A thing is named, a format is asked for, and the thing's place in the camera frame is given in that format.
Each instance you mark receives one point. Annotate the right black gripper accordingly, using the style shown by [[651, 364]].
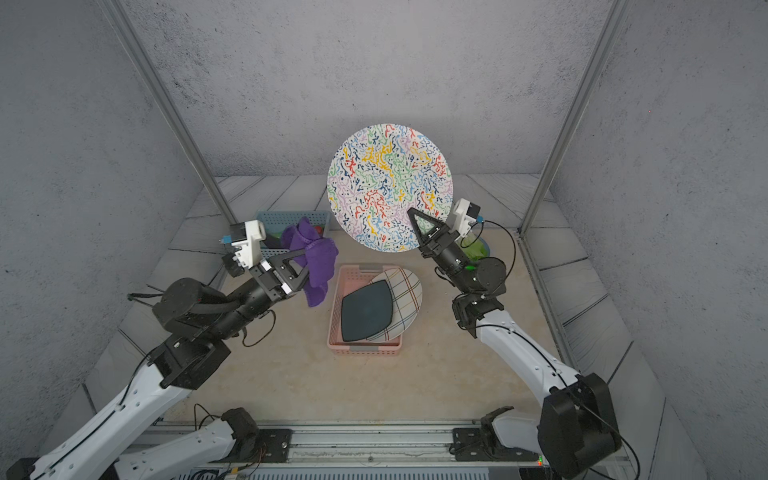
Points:
[[441, 240]]

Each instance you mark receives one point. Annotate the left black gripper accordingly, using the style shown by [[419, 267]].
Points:
[[268, 274]]

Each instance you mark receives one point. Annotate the purple cloth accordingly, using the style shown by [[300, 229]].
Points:
[[319, 258]]

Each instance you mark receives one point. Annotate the colourful squiggle round plate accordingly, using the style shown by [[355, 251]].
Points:
[[377, 175]]

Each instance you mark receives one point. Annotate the dark teal square plate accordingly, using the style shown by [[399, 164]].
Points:
[[366, 311]]

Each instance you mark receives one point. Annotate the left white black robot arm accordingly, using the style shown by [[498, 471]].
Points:
[[199, 320]]

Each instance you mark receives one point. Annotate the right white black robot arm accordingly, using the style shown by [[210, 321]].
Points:
[[577, 426]]

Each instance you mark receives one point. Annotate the small blue plate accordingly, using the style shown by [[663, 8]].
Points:
[[483, 246]]

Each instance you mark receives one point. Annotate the plaid striped white plate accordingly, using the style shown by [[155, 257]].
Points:
[[406, 291]]

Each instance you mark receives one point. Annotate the light blue plastic basket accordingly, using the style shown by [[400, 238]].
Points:
[[276, 222]]

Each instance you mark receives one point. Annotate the green lettuce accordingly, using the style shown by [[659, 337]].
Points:
[[474, 249]]

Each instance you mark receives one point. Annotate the pink plastic basket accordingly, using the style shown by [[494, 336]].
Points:
[[351, 277]]

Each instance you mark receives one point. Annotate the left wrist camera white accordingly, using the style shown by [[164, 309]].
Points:
[[243, 247]]

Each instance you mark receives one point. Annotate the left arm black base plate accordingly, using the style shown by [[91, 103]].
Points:
[[271, 445]]

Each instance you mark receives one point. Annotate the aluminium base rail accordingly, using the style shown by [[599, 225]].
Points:
[[372, 447]]

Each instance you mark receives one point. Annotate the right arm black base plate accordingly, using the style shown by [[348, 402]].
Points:
[[473, 444]]

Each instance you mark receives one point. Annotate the right metal frame post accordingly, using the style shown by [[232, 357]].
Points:
[[597, 61]]

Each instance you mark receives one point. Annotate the metal frame post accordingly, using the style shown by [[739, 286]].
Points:
[[120, 22], [597, 61]]

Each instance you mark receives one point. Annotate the left metal frame post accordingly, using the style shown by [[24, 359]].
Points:
[[120, 22]]

